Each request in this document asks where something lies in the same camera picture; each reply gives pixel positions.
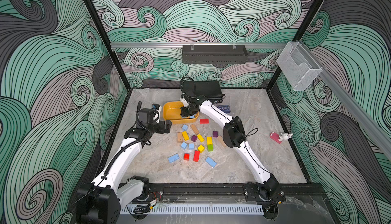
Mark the red long block bottom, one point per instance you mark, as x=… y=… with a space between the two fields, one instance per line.
x=196 y=156

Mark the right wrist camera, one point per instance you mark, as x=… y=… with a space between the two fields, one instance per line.
x=185 y=100

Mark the yellow long block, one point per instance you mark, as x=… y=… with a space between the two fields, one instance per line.
x=185 y=136
x=209 y=140

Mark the blue card deck box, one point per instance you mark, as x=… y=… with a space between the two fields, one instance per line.
x=224 y=108

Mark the yellow plastic bin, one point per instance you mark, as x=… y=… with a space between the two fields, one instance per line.
x=171 y=111

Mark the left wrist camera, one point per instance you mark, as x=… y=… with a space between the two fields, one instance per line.
x=157 y=108

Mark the black wall shelf tray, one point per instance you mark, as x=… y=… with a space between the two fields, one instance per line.
x=214 y=54

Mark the natural wood block upper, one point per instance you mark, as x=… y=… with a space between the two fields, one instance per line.
x=194 y=129

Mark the red flat block top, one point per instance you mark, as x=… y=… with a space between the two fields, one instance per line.
x=204 y=121

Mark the aluminium rail right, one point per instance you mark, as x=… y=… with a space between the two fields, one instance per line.
x=336 y=77

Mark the natural wood block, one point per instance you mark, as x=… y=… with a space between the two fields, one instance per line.
x=220 y=139
x=194 y=129
x=179 y=137

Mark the yellow block centre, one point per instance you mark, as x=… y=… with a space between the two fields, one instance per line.
x=201 y=139

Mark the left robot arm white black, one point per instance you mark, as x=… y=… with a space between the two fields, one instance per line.
x=101 y=201

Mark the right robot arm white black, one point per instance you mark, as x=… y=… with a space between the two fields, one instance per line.
x=200 y=97

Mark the white slotted cable duct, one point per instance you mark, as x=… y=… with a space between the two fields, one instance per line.
x=221 y=209

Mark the pink and white toy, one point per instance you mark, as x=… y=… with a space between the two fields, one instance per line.
x=279 y=138

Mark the natural wood block right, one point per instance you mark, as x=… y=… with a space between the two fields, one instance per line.
x=220 y=139

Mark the red cube bottom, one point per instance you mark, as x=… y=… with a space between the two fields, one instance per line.
x=186 y=157

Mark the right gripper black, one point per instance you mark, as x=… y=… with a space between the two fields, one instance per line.
x=184 y=114

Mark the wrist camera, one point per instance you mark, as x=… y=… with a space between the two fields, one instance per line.
x=185 y=100
x=157 y=108

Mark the light blue cube lower left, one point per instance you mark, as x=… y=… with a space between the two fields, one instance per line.
x=184 y=145

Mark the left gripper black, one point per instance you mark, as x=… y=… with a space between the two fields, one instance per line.
x=161 y=129

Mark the yellow long block left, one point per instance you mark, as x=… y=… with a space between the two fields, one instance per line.
x=185 y=136

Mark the yellow cube lower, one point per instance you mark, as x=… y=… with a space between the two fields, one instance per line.
x=201 y=148

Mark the aluminium rail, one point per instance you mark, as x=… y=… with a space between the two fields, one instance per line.
x=336 y=77
x=192 y=44

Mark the purple cube centre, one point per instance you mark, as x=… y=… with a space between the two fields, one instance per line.
x=194 y=138

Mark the yellow long block right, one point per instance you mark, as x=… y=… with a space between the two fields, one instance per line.
x=209 y=140

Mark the aluminium rail back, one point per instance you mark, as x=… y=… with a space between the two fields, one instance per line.
x=192 y=44

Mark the natural wood block left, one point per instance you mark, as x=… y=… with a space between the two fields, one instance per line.
x=179 y=137

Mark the clear acrylic wall holder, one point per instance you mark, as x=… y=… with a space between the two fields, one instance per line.
x=299 y=65

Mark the black ribbed case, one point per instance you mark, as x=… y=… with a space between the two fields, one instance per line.
x=210 y=89

